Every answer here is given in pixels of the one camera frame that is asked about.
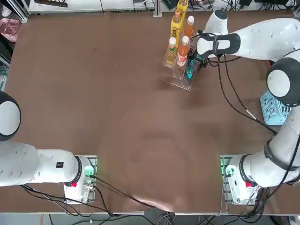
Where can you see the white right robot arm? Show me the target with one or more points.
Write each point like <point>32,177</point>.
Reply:
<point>269,35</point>

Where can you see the pink plastic basket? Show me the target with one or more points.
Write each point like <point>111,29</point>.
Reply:
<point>9,28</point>

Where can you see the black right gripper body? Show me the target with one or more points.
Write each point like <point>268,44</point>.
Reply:
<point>199,59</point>

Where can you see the yellow drink bottle orange cap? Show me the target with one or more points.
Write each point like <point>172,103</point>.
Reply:
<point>182,5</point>
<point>176,27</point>

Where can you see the orange juice bottle white cap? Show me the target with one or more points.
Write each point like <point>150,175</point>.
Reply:
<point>189,29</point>
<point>182,54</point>

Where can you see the aluminium frame post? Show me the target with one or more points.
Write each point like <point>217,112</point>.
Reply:
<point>157,10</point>

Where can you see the clear acrylic stepped shelf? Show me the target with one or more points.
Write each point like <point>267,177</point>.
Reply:
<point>182,79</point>

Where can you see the teal potato chips packet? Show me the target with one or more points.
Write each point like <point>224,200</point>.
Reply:
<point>189,69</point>

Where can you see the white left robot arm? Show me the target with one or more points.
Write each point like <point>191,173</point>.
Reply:
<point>47,164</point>

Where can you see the light blue plastic basket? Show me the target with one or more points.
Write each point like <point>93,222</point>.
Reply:
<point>272,112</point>

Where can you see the aluminium corner post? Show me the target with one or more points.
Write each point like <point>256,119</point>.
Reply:
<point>296,12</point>
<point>22,14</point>

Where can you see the pale tea bottle green label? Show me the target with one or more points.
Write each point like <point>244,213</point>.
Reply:
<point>171,52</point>

